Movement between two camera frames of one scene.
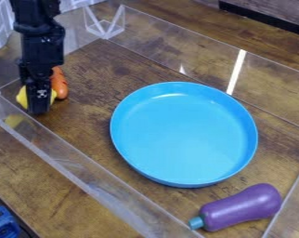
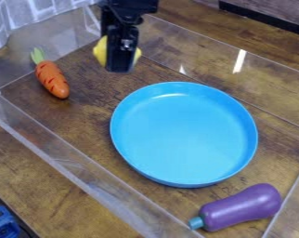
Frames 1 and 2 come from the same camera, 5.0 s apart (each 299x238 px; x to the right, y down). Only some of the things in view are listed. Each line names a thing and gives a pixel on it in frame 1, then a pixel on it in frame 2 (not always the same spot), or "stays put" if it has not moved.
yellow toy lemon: x=23 y=96 → x=100 y=51
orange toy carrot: x=59 y=83 stays put
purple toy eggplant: x=255 y=203 stays put
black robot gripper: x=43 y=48 → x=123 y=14
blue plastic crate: x=4 y=223 stays put
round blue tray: x=185 y=134 stays put
